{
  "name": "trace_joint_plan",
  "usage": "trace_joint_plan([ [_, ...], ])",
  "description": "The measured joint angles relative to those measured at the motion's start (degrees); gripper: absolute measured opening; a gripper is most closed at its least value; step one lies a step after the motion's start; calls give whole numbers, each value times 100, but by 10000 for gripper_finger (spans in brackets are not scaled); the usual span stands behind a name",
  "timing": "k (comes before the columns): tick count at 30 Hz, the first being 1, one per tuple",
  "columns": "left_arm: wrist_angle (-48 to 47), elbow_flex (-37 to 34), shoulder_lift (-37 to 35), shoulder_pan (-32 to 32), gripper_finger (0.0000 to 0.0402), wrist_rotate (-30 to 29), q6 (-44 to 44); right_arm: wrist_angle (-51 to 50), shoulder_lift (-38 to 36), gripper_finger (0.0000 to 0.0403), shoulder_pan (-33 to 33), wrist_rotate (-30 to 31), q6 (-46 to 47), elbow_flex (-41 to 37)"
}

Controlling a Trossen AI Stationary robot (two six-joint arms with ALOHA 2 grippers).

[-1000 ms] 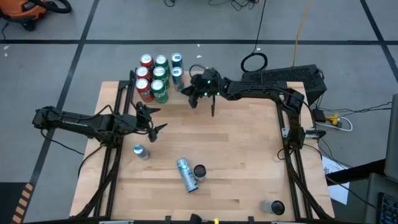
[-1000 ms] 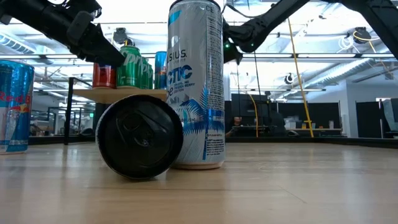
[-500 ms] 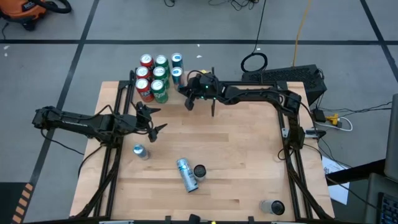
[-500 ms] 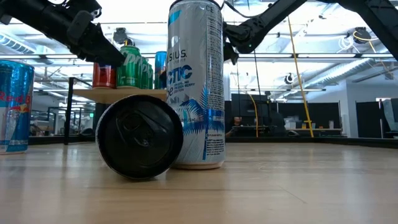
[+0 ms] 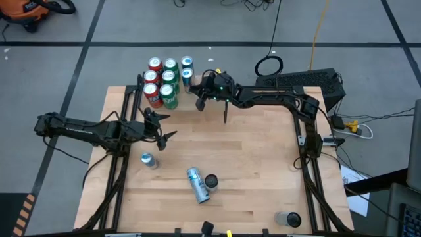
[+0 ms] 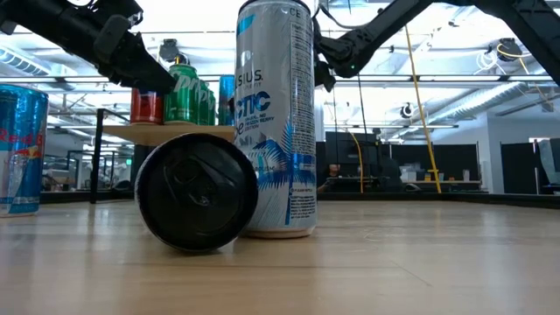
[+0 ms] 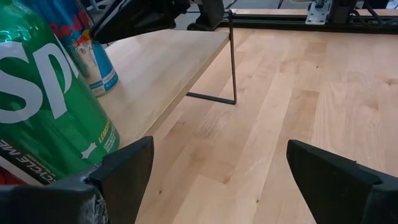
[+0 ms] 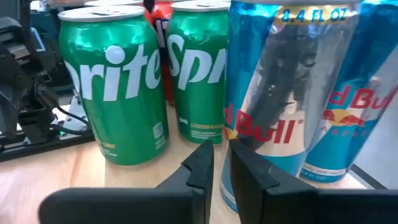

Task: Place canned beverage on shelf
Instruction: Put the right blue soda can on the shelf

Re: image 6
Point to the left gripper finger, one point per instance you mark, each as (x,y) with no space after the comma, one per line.
(118,44)
(131,81)

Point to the red Fanta can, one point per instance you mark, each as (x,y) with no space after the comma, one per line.
(146,109)

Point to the blue silver Red Bull can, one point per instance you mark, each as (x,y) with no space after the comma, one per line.
(225,100)
(24,153)

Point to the white blue Celsius can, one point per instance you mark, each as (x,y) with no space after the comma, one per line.
(275,131)

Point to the black can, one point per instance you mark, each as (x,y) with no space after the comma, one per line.
(197,192)

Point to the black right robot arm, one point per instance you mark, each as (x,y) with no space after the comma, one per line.
(394,26)

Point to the wooden shelf with black legs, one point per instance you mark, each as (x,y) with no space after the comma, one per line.
(127,135)

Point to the black office partition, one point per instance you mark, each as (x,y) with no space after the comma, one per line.
(518,166)
(350,149)
(437,157)

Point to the person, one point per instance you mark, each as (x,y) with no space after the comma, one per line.
(389,175)
(333,171)

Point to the long ceiling light bar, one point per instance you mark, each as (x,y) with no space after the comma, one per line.
(459,79)

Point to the wooden desk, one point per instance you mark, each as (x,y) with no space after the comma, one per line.
(437,182)

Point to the silver ventilation duct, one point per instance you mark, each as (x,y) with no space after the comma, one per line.
(503,98)
(22,61)

